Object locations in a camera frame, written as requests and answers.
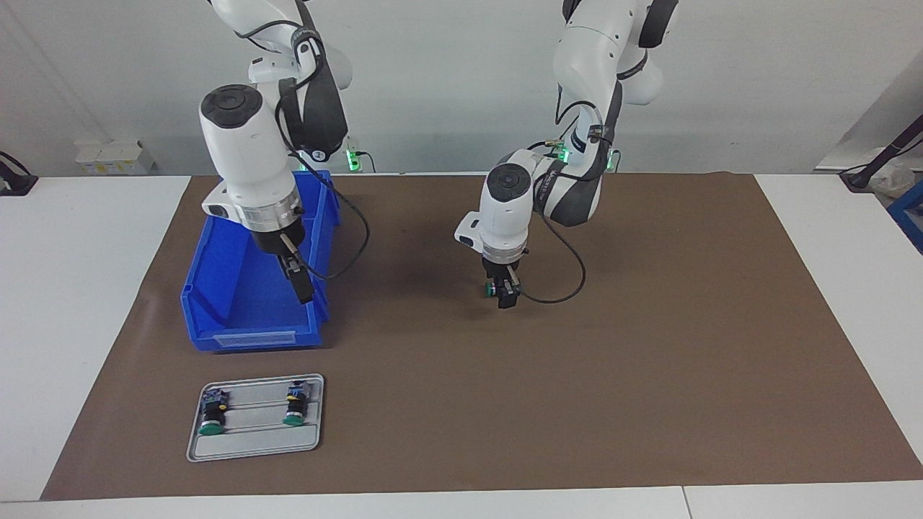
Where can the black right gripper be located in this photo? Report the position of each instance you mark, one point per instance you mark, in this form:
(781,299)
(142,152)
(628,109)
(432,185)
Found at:
(280,238)

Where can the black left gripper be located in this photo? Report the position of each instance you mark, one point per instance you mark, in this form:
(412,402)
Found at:
(501,269)

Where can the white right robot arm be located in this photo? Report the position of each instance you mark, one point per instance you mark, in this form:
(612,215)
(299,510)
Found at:
(245,158)

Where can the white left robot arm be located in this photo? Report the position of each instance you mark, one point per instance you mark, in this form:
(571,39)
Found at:
(508,216)

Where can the blue plastic storage bin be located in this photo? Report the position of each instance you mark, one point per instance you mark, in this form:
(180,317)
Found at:
(238,310)

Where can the brown table mat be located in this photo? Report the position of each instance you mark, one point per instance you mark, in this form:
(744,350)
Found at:
(613,375)

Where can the green lit base connector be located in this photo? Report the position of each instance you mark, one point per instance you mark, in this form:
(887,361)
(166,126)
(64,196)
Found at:
(564,153)
(353,158)

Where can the grey metal tray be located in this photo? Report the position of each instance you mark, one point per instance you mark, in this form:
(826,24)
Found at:
(256,443)

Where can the white cardboard boxes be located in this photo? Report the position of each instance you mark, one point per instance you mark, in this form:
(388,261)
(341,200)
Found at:
(112,157)

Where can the clear plastic bag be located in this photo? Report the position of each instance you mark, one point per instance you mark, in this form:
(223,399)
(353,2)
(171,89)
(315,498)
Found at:
(894,180)

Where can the black stand pole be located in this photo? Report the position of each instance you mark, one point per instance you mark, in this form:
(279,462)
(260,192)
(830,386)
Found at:
(890,148)

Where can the blue crate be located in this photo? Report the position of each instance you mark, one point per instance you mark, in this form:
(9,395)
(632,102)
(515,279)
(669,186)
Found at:
(910,216)

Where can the black clamp mount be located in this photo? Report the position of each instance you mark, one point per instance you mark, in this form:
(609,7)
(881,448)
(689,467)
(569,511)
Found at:
(14,180)

